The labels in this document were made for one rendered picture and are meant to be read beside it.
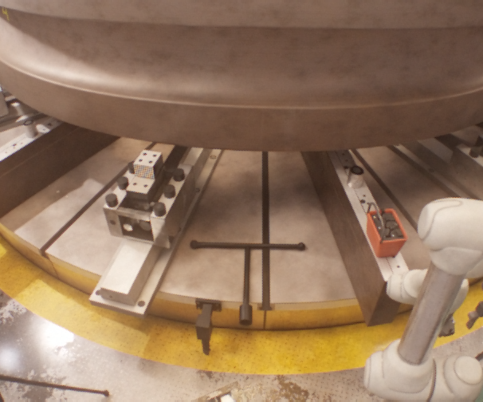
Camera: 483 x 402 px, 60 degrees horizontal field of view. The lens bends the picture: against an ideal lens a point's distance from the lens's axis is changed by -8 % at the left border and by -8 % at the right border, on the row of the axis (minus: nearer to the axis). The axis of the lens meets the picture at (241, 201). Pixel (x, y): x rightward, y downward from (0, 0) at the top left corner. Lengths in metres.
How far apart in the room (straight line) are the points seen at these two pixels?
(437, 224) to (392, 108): 1.34
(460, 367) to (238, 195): 1.84
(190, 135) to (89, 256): 0.91
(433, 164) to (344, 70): 1.23
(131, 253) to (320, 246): 1.05
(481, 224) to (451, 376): 0.58
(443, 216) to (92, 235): 2.12
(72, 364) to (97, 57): 1.68
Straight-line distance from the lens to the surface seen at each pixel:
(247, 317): 2.24
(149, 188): 2.30
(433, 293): 1.25
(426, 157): 3.32
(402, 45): 2.40
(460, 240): 1.12
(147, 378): 2.52
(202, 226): 2.70
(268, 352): 2.55
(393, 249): 2.09
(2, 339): 2.91
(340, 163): 2.59
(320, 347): 2.59
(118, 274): 2.33
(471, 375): 1.54
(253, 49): 2.20
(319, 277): 2.47
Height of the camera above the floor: 2.24
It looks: 43 degrees down
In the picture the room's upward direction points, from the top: straight up
